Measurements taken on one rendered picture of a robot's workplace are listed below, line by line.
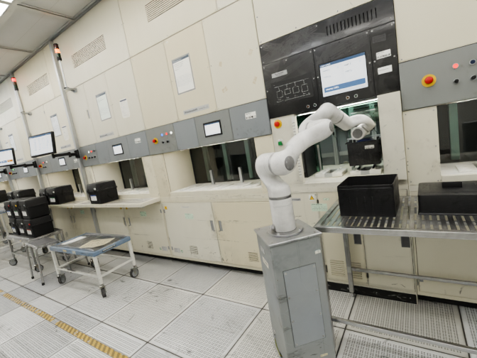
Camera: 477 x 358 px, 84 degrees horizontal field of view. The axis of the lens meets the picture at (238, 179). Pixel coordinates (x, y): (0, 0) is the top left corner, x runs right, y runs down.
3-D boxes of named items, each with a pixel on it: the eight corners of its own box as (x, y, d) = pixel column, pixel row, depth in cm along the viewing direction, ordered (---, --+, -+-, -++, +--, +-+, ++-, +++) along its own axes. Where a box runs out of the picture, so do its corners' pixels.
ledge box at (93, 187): (88, 204, 341) (83, 185, 337) (109, 198, 363) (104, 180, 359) (99, 204, 322) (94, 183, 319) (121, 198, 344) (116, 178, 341)
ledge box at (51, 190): (47, 205, 406) (43, 188, 402) (67, 200, 429) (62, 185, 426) (57, 204, 390) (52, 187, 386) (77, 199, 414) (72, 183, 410)
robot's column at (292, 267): (290, 384, 138) (268, 245, 127) (272, 345, 165) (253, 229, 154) (339, 367, 143) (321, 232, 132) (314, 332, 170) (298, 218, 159)
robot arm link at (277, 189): (280, 201, 132) (272, 153, 129) (256, 198, 147) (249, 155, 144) (296, 194, 139) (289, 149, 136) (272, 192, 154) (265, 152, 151)
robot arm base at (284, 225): (274, 240, 132) (268, 204, 130) (262, 229, 151) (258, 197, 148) (309, 231, 136) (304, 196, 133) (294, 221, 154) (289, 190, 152)
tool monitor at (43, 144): (32, 165, 341) (24, 136, 336) (73, 159, 382) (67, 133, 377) (45, 162, 318) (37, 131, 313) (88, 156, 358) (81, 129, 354)
